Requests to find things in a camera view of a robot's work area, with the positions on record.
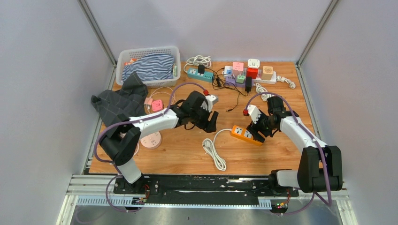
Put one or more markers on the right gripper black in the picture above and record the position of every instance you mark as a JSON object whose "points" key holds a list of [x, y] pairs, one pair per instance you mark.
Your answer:
{"points": [[254, 129]]}

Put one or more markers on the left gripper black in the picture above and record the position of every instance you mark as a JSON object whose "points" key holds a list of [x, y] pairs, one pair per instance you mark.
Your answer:
{"points": [[208, 126]]}

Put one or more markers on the orange power strip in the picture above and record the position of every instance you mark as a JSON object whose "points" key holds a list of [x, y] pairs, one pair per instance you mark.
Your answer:
{"points": [[243, 134]]}

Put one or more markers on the pink cube adapter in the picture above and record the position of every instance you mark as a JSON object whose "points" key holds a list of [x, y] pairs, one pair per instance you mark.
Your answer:
{"points": [[157, 105]]}

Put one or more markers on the round pink power strip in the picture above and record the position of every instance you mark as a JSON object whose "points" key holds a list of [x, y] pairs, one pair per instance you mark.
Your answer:
{"points": [[151, 141]]}

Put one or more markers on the light pink usb charger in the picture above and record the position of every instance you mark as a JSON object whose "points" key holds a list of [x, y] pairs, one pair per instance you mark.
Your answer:
{"points": [[148, 102]]}

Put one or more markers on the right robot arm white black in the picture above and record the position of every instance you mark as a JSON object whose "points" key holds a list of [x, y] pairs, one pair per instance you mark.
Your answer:
{"points": [[320, 166]]}

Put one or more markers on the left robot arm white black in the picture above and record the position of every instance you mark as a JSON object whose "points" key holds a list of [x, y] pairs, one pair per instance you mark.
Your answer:
{"points": [[120, 139]]}

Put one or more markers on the tan cube socket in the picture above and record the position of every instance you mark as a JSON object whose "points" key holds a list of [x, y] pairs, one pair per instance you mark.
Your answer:
{"points": [[267, 72]]}

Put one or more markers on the red cube socket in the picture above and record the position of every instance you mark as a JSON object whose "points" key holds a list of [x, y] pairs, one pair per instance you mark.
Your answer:
{"points": [[252, 72]]}

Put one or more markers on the white cube socket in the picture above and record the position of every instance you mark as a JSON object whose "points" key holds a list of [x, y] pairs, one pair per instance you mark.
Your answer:
{"points": [[253, 63]]}

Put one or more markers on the pink cube socket back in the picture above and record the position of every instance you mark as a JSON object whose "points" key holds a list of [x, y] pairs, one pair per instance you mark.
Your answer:
{"points": [[237, 68]]}

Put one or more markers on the white long power strip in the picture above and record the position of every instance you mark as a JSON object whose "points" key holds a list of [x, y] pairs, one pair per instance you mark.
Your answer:
{"points": [[258, 79]]}

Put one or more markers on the black power adapter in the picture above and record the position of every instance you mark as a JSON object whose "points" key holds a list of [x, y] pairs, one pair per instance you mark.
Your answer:
{"points": [[248, 84]]}

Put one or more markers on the purple power strip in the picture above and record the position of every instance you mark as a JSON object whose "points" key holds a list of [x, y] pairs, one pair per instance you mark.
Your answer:
{"points": [[232, 81]]}

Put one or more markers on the green small adapter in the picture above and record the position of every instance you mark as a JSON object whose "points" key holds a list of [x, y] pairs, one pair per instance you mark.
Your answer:
{"points": [[240, 79]]}

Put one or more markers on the teal power strip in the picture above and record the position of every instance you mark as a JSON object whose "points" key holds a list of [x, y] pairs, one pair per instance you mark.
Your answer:
{"points": [[194, 73]]}

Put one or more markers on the black charger on teal strip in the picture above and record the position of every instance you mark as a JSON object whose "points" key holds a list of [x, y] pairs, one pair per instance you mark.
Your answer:
{"points": [[201, 69]]}

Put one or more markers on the white plastic basket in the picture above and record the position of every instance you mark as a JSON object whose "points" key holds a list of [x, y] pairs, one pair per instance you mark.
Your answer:
{"points": [[129, 56]]}

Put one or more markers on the blue white striped cloth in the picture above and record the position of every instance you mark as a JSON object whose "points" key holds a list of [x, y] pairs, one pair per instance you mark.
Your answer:
{"points": [[154, 66]]}

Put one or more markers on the dark grey checked cloth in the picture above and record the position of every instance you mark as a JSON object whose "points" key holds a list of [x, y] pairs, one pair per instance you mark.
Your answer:
{"points": [[129, 100]]}

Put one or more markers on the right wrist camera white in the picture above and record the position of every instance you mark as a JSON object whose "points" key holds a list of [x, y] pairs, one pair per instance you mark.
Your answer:
{"points": [[253, 112]]}

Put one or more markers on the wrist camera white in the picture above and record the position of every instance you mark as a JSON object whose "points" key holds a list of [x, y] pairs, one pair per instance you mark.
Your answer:
{"points": [[209, 101], [253, 112]]}

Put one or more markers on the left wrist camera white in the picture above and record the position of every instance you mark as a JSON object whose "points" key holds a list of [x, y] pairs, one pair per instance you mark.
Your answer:
{"points": [[209, 101]]}

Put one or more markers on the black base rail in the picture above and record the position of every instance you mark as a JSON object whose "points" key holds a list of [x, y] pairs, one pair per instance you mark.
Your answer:
{"points": [[210, 190]]}

